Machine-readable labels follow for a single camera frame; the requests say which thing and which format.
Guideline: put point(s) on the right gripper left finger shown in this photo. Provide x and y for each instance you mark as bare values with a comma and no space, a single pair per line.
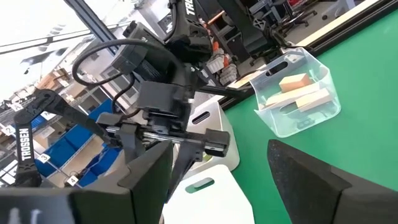
143,193

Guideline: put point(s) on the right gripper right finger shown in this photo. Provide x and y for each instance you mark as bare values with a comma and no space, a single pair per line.
311,193

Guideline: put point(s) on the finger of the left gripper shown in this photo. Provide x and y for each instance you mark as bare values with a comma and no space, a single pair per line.
132,140
186,155

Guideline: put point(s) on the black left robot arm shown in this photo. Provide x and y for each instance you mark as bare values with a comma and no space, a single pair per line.
189,34

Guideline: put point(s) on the blue storage bin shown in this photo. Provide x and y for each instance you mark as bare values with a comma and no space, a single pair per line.
105,160
43,169
71,140
104,109

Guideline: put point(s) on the light grey plastic bin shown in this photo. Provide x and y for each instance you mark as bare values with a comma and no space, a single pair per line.
224,137

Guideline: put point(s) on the white plastic bin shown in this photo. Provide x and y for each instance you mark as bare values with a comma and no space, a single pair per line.
217,205

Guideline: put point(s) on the white orange connector block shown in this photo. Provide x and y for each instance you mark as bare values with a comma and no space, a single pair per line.
215,62
229,74

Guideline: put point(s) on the clear plastic bin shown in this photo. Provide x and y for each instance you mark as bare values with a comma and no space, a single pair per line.
311,124

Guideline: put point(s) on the white label number four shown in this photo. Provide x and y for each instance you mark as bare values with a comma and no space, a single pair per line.
72,180

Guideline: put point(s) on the white label number three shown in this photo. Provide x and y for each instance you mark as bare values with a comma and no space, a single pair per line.
43,158

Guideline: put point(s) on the orange tube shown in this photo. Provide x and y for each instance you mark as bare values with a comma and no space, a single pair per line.
215,17

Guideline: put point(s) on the green table mat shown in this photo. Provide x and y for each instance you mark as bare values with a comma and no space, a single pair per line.
367,109

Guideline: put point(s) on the brown cardboard box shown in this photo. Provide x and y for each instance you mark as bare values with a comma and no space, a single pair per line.
51,79

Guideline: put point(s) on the white label number two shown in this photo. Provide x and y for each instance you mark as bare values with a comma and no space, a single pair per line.
8,130

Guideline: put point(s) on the black office chair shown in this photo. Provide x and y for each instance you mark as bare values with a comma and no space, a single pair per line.
292,15

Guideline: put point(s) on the light wooden side board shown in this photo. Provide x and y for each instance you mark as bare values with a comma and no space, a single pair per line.
342,21

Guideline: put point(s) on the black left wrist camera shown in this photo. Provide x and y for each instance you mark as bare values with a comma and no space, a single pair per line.
130,53

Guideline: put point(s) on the dark metal frame post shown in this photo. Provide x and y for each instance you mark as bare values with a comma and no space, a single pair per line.
93,21

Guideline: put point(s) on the black table frame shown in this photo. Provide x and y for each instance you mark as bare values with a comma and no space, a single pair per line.
357,26

